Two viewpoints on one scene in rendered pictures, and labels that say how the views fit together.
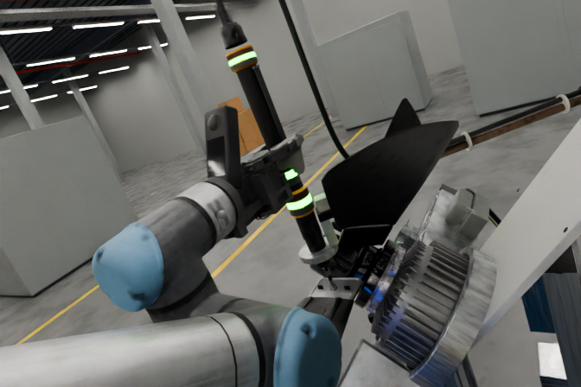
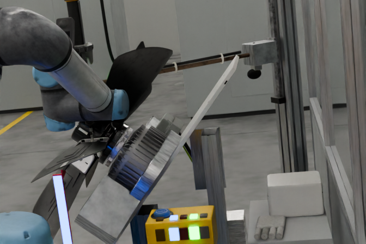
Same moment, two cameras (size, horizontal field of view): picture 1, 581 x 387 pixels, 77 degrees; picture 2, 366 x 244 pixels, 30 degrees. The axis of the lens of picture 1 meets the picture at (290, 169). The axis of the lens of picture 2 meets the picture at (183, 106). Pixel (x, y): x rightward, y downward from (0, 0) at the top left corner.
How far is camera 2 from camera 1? 1.46 m
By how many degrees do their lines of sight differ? 28
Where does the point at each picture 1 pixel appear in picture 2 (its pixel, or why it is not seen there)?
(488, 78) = (205, 71)
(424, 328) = (142, 162)
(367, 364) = (107, 185)
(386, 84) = not seen: hidden behind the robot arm
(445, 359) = (152, 172)
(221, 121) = (68, 24)
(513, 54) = (236, 49)
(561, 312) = (207, 158)
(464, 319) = (163, 152)
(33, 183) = not seen: outside the picture
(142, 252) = not seen: hidden behind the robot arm
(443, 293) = (154, 142)
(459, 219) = (164, 129)
